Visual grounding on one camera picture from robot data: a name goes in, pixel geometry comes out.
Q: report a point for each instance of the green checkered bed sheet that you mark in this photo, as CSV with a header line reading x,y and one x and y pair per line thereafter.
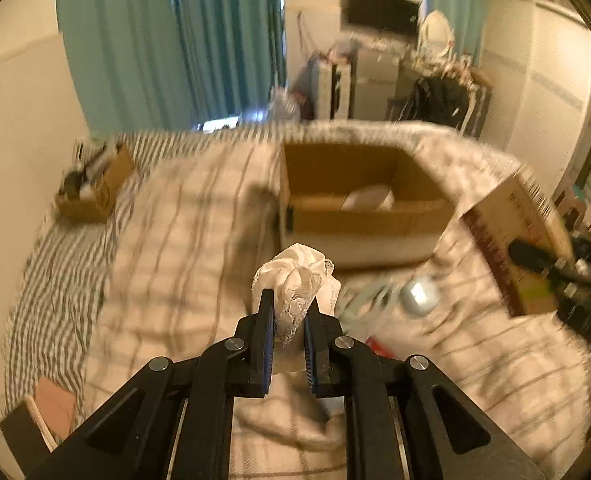
x,y
51,321

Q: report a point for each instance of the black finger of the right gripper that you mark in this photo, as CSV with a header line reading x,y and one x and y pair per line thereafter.
x,y
539,261

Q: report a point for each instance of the pale blue plastic hanger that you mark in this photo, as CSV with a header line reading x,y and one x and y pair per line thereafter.
x,y
361,311

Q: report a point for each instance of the white lace cloth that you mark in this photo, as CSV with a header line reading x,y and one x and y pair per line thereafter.
x,y
298,276

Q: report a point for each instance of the white louvered wardrobe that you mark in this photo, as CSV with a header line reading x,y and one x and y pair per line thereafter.
x,y
538,55

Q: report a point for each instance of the chair with black jacket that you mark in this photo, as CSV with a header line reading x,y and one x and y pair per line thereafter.
x,y
441,100

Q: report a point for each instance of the blue Vinda tissue pack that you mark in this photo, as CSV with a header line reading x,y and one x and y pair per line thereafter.
x,y
371,197

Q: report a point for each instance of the large open cardboard box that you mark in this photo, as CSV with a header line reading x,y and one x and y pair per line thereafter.
x,y
317,177

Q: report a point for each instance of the teal window curtain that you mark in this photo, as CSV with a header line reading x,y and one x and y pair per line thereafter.
x,y
171,64

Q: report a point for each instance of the silver mini fridge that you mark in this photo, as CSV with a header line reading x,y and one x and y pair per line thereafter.
x,y
374,83

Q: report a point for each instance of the white oval vanity mirror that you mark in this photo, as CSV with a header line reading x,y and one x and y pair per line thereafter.
x,y
436,36

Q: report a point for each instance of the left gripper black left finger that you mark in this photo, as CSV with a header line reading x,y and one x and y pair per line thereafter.
x,y
172,419

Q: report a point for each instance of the white hard suitcase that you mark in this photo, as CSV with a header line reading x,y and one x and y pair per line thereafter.
x,y
331,85

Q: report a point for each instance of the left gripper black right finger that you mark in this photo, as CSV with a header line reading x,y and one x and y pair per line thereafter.
x,y
405,419

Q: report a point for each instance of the small cardboard box with clutter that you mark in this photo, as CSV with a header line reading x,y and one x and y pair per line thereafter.
x,y
88,193

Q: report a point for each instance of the large clear water jug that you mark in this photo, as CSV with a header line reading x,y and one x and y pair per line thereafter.
x,y
282,106

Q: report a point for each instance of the black wall television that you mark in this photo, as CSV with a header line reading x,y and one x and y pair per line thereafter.
x,y
397,17

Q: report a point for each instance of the pale blue earbuds case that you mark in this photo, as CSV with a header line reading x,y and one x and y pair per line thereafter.
x,y
420,296

